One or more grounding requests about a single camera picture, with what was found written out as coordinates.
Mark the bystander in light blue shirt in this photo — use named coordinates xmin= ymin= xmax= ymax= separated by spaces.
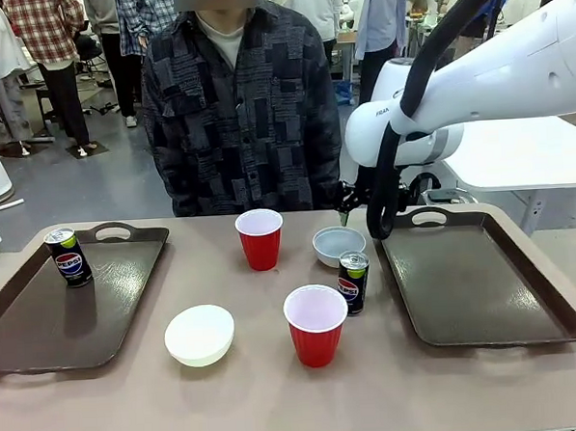
xmin=352 ymin=0 xmax=415 ymax=108

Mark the red plastic cup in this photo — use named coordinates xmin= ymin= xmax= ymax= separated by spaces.
xmin=233 ymin=207 xmax=287 ymax=273
xmin=281 ymin=282 xmax=352 ymax=370

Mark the white bowl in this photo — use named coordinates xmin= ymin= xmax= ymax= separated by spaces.
xmin=162 ymin=303 xmax=238 ymax=369

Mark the bystander in grey top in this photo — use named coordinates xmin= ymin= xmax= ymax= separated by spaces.
xmin=83 ymin=0 xmax=123 ymax=38

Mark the bystander in red plaid shirt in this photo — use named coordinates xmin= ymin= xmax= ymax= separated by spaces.
xmin=1 ymin=0 xmax=95 ymax=159

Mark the grey-white bowl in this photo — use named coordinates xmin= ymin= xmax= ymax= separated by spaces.
xmin=311 ymin=224 xmax=369 ymax=269

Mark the person in dark patchwork shirt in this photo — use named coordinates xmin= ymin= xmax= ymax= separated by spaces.
xmin=136 ymin=0 xmax=347 ymax=220

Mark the black corrugated cable hose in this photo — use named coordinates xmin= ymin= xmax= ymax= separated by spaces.
xmin=355 ymin=0 xmax=533 ymax=242

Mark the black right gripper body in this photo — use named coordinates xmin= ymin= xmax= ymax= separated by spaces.
xmin=334 ymin=165 xmax=380 ymax=214

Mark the bystander in blue plaid shirt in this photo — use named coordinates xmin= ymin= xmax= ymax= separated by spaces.
xmin=116 ymin=0 xmax=171 ymax=129

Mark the brown plastic serving tray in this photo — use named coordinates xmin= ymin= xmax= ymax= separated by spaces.
xmin=372 ymin=199 xmax=576 ymax=354
xmin=0 ymin=218 xmax=178 ymax=375

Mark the white side table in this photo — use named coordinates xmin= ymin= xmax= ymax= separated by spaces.
xmin=438 ymin=113 xmax=576 ymax=195

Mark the black Pepsi can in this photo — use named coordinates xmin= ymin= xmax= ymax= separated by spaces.
xmin=335 ymin=249 xmax=373 ymax=317
xmin=43 ymin=226 xmax=95 ymax=290

